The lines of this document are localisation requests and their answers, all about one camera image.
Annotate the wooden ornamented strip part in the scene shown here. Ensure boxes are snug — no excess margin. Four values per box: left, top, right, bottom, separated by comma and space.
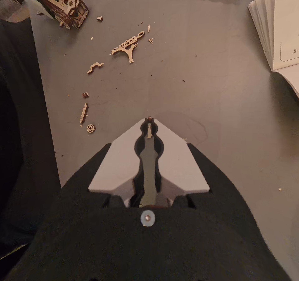
79, 103, 89, 127

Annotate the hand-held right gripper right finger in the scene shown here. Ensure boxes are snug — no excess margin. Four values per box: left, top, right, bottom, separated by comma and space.
150, 118, 210, 208

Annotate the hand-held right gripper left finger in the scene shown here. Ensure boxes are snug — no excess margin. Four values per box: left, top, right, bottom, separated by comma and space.
88, 118, 150, 208

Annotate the white instruction booklet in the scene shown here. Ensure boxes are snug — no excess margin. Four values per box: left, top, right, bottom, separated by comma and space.
248, 0, 299, 99

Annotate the wooden buggy model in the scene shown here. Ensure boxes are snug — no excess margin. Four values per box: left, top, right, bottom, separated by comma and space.
23, 0, 90, 29

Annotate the wooden zigzag bracket part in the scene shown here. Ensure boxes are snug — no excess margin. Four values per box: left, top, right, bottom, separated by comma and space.
87, 62, 104, 74

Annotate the wooden forked frame part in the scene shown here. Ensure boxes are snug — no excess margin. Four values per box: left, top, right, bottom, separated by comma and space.
109, 31, 145, 64

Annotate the person's black clothing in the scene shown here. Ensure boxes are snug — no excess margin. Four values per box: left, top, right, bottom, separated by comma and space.
0, 17, 62, 260

